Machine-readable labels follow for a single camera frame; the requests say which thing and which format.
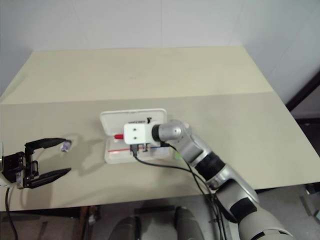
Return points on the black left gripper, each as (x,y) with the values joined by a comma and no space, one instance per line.
(12,165)

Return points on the thin red and blue pencil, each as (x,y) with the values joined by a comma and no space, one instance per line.
(117,150)

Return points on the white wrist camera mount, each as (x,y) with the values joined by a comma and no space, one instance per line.
(1,150)
(136,133)

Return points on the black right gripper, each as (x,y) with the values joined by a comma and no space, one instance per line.
(137,121)

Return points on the small purple white object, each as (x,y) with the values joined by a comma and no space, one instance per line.
(66,145)

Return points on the dark slanted frame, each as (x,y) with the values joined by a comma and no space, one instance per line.
(303,92)

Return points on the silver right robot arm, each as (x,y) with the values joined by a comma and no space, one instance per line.
(212,162)

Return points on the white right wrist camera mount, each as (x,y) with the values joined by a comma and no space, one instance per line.
(136,133)

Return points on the brown table leg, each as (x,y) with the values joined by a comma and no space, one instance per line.
(90,215)

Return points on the grey metal floor stand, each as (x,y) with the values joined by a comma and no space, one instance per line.
(311,200)

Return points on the grey rounded robot leg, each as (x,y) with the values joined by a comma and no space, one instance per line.
(127,228)
(187,222)

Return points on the black block under table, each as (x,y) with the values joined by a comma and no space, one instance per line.
(155,210)

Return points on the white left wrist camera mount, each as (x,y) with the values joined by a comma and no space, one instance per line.
(1,150)

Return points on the red marker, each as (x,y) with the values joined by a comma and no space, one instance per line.
(118,136)

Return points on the white plastic pencil case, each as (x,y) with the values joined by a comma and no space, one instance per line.
(117,120)

